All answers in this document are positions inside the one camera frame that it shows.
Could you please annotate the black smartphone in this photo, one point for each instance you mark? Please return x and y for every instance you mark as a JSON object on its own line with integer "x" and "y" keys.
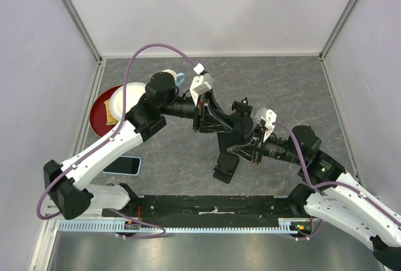
{"x": 240, "y": 131}

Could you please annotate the light blue ceramic mug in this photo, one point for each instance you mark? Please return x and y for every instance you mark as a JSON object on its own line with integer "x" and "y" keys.
{"x": 178, "y": 77}

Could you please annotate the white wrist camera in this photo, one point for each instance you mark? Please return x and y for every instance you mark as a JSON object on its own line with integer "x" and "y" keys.
{"x": 201, "y": 83}
{"x": 266, "y": 119}

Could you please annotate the black round-base phone stand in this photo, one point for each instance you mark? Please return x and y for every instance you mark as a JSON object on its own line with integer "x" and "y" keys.
{"x": 242, "y": 111}

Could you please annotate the yellow sponge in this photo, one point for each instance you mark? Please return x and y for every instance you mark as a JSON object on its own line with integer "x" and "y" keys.
{"x": 109, "y": 117}

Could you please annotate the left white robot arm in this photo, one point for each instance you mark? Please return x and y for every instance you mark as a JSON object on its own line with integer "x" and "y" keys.
{"x": 69, "y": 183}

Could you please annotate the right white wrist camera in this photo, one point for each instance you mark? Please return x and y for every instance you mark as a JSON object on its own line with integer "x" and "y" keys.
{"x": 266, "y": 119}

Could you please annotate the light blue cable duct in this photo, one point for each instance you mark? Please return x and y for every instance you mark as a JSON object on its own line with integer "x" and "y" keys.
{"x": 121, "y": 226}

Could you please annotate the white paper plate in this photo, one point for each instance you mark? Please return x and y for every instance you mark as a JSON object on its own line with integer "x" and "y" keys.
{"x": 134, "y": 91}

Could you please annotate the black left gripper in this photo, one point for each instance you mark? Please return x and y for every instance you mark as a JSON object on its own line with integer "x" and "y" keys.
{"x": 205, "y": 101}

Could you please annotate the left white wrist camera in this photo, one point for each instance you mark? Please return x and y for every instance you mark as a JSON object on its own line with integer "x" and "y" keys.
{"x": 201, "y": 83}

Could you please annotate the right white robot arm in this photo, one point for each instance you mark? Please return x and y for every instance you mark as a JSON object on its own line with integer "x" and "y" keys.
{"x": 329, "y": 192}

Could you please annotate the black folding phone stand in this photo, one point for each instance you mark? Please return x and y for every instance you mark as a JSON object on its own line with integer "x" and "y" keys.
{"x": 225, "y": 167}

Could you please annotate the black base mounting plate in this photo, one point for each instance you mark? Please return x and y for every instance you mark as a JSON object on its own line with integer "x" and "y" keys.
{"x": 184, "y": 210}

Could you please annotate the red round tray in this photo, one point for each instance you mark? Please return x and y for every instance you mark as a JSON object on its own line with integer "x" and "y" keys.
{"x": 97, "y": 113}

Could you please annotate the blue-cased smartphone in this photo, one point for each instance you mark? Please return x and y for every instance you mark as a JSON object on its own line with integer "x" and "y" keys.
{"x": 124, "y": 165}

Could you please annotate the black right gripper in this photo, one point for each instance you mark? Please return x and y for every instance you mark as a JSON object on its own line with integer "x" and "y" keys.
{"x": 245, "y": 150}

